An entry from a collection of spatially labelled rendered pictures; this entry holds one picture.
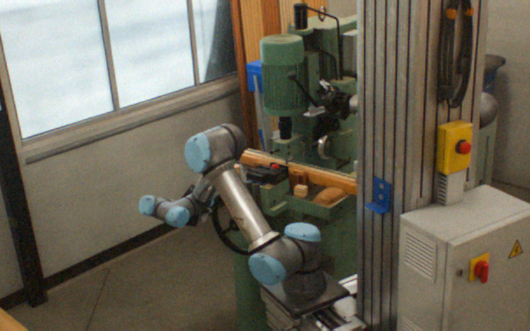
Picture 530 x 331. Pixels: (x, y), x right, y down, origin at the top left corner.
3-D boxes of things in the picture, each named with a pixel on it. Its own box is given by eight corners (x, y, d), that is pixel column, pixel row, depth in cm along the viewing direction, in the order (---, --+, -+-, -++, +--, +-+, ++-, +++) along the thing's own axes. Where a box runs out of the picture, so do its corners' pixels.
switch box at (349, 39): (341, 70, 290) (341, 33, 284) (353, 65, 297) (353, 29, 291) (353, 72, 287) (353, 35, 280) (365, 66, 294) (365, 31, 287)
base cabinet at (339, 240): (237, 341, 332) (227, 214, 304) (307, 286, 373) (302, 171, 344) (311, 376, 305) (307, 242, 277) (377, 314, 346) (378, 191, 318)
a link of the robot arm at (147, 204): (148, 219, 243) (133, 212, 248) (170, 221, 252) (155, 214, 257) (154, 198, 243) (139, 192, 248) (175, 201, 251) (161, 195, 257)
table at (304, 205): (204, 193, 295) (203, 181, 292) (249, 170, 316) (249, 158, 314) (316, 231, 259) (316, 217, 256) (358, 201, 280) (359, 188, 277)
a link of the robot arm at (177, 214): (196, 201, 244) (176, 193, 251) (173, 213, 236) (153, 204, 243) (198, 221, 247) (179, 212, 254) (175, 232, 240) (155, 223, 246)
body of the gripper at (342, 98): (325, 83, 249) (352, 88, 242) (334, 95, 256) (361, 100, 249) (316, 101, 247) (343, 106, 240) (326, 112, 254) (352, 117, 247)
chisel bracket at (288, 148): (272, 158, 290) (272, 140, 287) (293, 148, 300) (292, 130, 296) (286, 162, 286) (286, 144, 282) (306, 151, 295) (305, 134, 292)
